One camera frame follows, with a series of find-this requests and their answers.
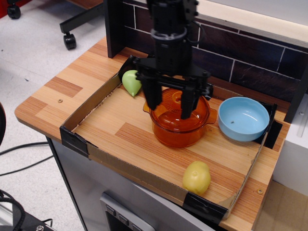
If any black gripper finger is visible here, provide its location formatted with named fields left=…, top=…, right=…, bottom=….
left=181, top=84, right=200, bottom=119
left=141, top=78, right=162, bottom=110

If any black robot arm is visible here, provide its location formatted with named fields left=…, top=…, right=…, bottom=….
left=134, top=0, right=212, bottom=119

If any cardboard fence with black tape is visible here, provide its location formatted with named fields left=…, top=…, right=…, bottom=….
left=60, top=58, right=288, bottom=231

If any orange transparent pot lid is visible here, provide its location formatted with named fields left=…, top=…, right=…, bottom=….
left=149, top=89, right=217, bottom=132

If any black chair base with casters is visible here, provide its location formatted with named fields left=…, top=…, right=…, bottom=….
left=6, top=0, right=104, bottom=51

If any yellow plastic potato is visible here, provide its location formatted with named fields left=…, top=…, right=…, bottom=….
left=182, top=161, right=211, bottom=195

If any light blue bowl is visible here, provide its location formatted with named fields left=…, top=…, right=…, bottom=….
left=218, top=97, right=270, bottom=141

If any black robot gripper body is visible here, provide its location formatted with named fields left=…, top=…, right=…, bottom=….
left=134, top=28, right=211, bottom=96

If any black floor cable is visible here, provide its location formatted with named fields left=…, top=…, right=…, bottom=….
left=0, top=141, right=55, bottom=177

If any orange transparent pot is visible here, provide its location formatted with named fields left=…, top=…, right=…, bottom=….
left=143, top=103, right=208, bottom=148

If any green plastic pear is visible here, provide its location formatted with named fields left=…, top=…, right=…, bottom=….
left=122, top=70, right=142, bottom=97

